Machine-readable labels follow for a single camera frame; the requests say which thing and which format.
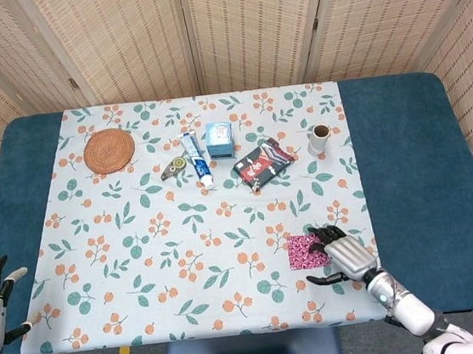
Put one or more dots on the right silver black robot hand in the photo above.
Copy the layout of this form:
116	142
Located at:
350	256

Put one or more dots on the pink patterned folding cloth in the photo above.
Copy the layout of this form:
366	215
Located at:
299	255

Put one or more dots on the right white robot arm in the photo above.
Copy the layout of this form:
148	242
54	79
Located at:
404	303

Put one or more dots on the small white cup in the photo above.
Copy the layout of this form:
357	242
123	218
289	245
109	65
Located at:
317	142

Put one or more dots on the blue fabric table cover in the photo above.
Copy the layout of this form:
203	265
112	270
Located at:
408	144

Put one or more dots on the black patterned pouch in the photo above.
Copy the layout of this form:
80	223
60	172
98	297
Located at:
263	165

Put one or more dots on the floral print tablecloth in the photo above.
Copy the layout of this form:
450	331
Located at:
185	255

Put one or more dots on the small light blue box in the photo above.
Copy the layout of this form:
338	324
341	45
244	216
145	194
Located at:
220	142

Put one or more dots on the blue white toothpaste tube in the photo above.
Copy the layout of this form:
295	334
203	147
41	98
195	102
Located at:
197	160

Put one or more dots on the correction tape dispenser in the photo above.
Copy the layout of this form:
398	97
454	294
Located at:
174	167

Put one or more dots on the round woven rattan coaster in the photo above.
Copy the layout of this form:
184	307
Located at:
109	151

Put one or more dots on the metal screen hinge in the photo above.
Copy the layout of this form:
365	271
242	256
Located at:
74	84
315	23

